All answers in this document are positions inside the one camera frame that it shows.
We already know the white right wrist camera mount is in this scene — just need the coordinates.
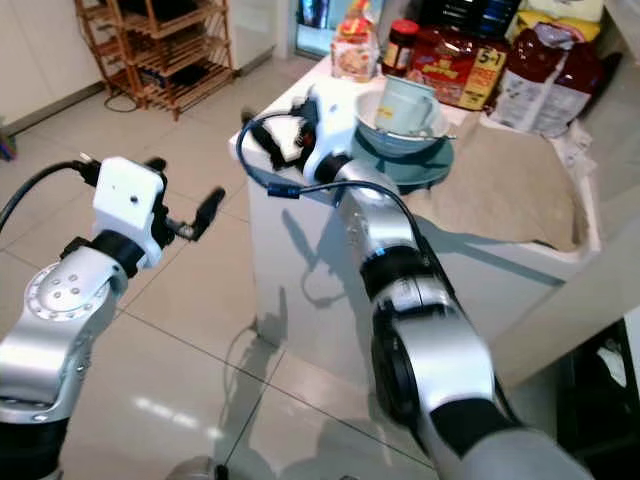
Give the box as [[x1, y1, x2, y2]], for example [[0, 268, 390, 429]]
[[304, 80, 363, 183]]

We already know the blue-grey bowl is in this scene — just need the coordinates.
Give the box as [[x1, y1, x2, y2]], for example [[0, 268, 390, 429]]
[[354, 95, 451, 161]]

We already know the black chair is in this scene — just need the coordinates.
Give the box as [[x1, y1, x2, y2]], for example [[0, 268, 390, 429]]
[[554, 308, 640, 480]]

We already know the teal plate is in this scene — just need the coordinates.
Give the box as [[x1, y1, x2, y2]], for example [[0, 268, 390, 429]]
[[360, 140, 455, 193]]

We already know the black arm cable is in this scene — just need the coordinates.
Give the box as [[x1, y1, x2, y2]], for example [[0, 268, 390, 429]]
[[236, 107, 439, 273], [0, 157, 103, 233]]

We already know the wooden shelf rack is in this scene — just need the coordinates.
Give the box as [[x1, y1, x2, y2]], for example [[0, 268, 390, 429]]
[[74, 0, 237, 122]]

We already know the pale green mug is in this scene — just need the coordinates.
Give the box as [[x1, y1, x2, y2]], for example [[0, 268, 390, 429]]
[[374, 75, 442, 137]]

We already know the beige placemat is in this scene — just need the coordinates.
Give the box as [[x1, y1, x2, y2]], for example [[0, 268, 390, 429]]
[[418, 120, 593, 253]]

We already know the red food box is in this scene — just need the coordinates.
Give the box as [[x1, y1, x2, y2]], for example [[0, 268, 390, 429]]
[[410, 25, 510, 112]]

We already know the red and white bag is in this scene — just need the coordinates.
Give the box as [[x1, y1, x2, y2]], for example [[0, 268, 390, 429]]
[[490, 24, 607, 139]]

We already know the clear snack bag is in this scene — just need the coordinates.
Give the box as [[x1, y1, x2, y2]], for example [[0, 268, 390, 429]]
[[331, 0, 382, 84]]

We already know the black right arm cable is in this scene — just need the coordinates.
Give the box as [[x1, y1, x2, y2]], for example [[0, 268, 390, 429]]
[[236, 107, 439, 273]]

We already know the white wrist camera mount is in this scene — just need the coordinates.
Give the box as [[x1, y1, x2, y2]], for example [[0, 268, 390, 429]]
[[304, 80, 363, 183], [92, 157, 168, 269]]

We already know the yellow bag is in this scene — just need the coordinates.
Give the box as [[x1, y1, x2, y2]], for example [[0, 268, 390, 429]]
[[510, 8, 607, 47]]

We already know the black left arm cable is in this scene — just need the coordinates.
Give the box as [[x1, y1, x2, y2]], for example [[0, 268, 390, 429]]
[[0, 157, 103, 233]]

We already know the white table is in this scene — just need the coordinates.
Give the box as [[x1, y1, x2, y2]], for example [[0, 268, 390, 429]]
[[227, 55, 608, 403]]

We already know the dark jar with red lid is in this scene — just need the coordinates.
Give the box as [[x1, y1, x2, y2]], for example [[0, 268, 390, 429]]
[[384, 18, 421, 80]]

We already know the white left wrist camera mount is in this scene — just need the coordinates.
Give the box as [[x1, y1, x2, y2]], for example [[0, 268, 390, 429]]
[[92, 157, 168, 269]]

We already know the white paper sheet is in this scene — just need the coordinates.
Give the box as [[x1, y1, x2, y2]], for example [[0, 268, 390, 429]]
[[555, 122, 599, 173]]

